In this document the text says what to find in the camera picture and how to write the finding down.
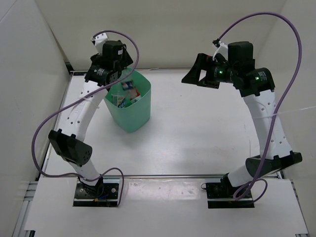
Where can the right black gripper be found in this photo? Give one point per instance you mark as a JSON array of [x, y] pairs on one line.
[[202, 62]]

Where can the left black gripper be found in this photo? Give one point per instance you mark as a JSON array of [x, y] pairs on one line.
[[125, 60]]

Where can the Pepsi label plastic bottle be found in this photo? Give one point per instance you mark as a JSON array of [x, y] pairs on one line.
[[127, 85]]

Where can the blue white label clear bottle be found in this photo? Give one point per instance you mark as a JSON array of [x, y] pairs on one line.
[[119, 99]]

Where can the red label plastic bottle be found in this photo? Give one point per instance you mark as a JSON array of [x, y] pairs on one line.
[[133, 95]]

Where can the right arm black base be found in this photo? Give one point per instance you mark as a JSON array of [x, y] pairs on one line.
[[220, 195]]

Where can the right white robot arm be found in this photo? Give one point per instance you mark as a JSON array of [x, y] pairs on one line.
[[257, 88]]

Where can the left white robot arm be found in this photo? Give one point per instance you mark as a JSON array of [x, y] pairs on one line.
[[68, 141]]

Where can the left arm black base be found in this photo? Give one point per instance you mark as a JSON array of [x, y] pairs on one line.
[[107, 193]]

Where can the green plastic bin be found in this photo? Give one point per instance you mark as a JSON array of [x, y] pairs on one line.
[[134, 115]]

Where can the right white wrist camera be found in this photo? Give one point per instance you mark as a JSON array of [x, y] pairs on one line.
[[220, 48]]

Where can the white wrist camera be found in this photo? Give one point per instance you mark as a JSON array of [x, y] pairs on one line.
[[98, 41], [220, 48]]

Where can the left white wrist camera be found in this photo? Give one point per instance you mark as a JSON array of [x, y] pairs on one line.
[[98, 41]]

